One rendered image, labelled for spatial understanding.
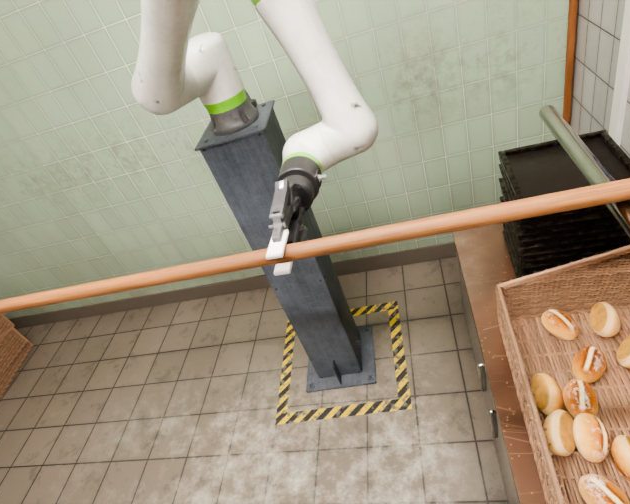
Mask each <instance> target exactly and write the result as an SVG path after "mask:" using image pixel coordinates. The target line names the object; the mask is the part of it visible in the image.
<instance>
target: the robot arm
mask: <svg viewBox="0 0 630 504"><path fill-rule="evenodd" d="M251 1H252V3H253V4H254V6H255V8H254V9H255V10H256V12H257V13H258V14H259V16H260V17H261V18H262V20H263V21H264V22H265V24H266V25H267V27H268V28H269V29H270V31H271V32H272V34H273V35H274V36H275V38H276V39H277V41H278V42H279V44H280V45H281V47H282V48H283V50H284V51H285V53H286V55H287V56H288V58H289V59H290V61H291V62H292V64H293V66H294V67H295V69H296V71H297V72H298V74H299V76H300V78H301V79H302V81H303V83H304V85H305V87H306V88H307V90H308V92H309V94H310V96H311V98H312V100H313V102H314V104H315V106H316V107H317V108H318V110H319V112H320V114H321V116H322V121H321V122H320V123H318V124H316V125H314V126H312V127H310V128H307V129H305V130H303V131H300V132H298V133H296V134H294V135H292V136H291V137H290V138H289V139H288V140H287V142H286V143H285V145H284V148H283V153H282V154H283V163H282V167H281V170H280V173H279V176H278V179H277V182H275V193H274V198H273V202H272V207H271V211H270V217H269V218H270V220H271V221H273V222H274V223H273V225H269V231H273V233H272V237H271V240H270V244H269V247H268V250H267V254H266V259H267V260H271V259H277V258H283V255H284V251H285V247H286V245H287V244H292V243H297V242H302V241H304V240H305V236H306V234H307V233H308V228H307V227H306V228H305V226H303V220H304V215H305V211H307V210H308V209H309V208H310V207H311V205H312V203H313V200H314V199H315V198H316V197H317V195H318V193H319V188H320V187H321V183H322V180H323V179H327V174H325V175H322V173H323V172H324V171H326V170H327V169H329V168H331V167H332V166H334V165H336V164H338V163H339V162H341V161H343V160H346V159H348V158H350V157H353V156H355V155H358V154H360V153H363V152H365V151H367V150H368V149H369V148H370V147H371V146H372V145H373V144H374V142H375V141H376V138H377V135H378V122H377V119H376V117H375V115H374V114H373V112H372V111H371V109H370V108H369V106H368V105H367V103H366V102H365V100H364V99H363V97H362V96H361V94H360V92H359V91H358V89H357V87H356V86H355V84H354V82H353V80H352V79H351V77H350V75H349V73H348V71H347V70H346V68H345V66H344V64H343V62H342V60H341V58H340V56H339V54H338V52H337V50H336V48H335V46H334V44H333V42H332V40H331V38H330V36H329V33H328V31H327V29H326V27H325V24H324V22H323V20H322V17H321V15H320V13H319V10H318V8H317V5H316V2H315V0H251ZM199 2H200V0H141V34H140V45H139V52H138V58H137V63H136V67H135V71H134V74H133V77H132V82H131V87H132V93H133V95H134V98H135V100H136V101H137V103H138V104H139V105H140V106H141V107H142V108H143V109H145V110H146V111H148V112H150V113H152V114H156V115H168V114H171V113H173V112H175V111H176V110H178V109H180V108H181V107H183V106H185V105H186V104H188V103H190V102H191V101H193V100H195V99H196V98H198V97H199V98H200V100H201V102H202V104H203V106H204V107H205V108H206V109H207V111H208V113H209V115H210V119H211V130H212V132H213V134H214V135H217V136H224V135H229V134H232V133H235V132H238V131H240V130H243V129H245V128H246V127H248V126H250V125H251V124H252V123H254V122H255V121H256V120H257V119H258V117H259V113H258V110H257V109H256V107H257V105H258V104H257V101H256V99H252V100H251V98H250V96H249V94H248V93H247V91H246V90H245V87H244V85H243V82H242V80H241V77H240V75H239V72H238V70H237V67H236V65H235V62H234V60H233V58H232V55H231V53H230V50H229V48H228V46H227V43H226V41H225V39H224V37H223V36H222V35H221V34H220V33H217V32H208V33H203V34H199V35H197V36H194V37H193V38H191V39H189V38H190V33H191V29H192V25H193V21H194V18H195V14H196V11H197V8H198V5H199ZM277 212H278V213H277ZM284 229H286V230H284Z"/></svg>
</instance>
